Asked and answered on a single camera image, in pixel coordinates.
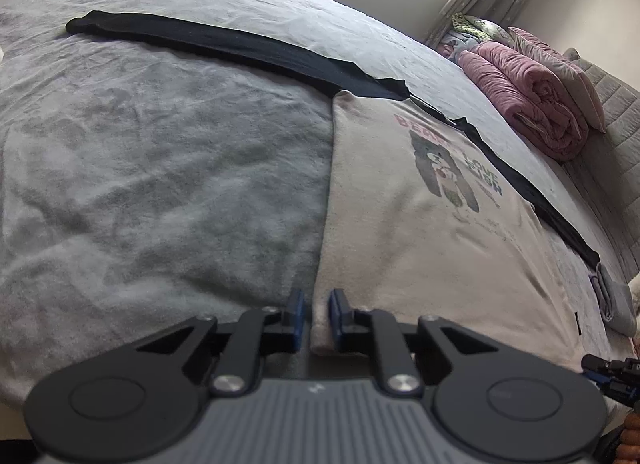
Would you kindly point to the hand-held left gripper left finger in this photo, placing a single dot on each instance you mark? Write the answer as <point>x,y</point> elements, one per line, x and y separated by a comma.
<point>297,316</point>

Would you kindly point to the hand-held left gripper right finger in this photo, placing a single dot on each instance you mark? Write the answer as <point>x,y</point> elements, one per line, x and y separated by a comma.
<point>334,316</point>

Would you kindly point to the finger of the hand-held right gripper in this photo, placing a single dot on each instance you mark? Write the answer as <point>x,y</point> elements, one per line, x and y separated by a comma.
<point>602,371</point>

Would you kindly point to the beige black-sleeved bear sweatshirt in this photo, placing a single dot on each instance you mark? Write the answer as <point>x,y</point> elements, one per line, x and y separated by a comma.
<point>400,244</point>

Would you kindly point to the folded grey cloth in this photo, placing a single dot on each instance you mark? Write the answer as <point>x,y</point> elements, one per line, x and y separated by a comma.
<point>615,299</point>

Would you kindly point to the white plush item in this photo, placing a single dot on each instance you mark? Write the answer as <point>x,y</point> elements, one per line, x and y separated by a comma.
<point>635,289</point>

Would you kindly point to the bed with grey sheet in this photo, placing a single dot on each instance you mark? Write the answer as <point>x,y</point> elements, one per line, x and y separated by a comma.
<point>150,144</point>

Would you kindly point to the grey quilted headboard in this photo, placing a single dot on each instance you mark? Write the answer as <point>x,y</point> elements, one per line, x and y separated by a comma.
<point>620,144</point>

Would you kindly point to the folded pink quilt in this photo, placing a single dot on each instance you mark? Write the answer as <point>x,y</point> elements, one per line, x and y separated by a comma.
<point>530,99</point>

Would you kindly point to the pink grey pillow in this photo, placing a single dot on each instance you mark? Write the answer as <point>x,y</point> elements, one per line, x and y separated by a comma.
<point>570,79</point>

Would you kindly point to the green patterned cloth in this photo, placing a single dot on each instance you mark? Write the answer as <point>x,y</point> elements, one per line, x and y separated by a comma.
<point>465,25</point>

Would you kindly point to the pale floral pillow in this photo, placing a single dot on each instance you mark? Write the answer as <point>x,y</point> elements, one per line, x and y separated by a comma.
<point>492,30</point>

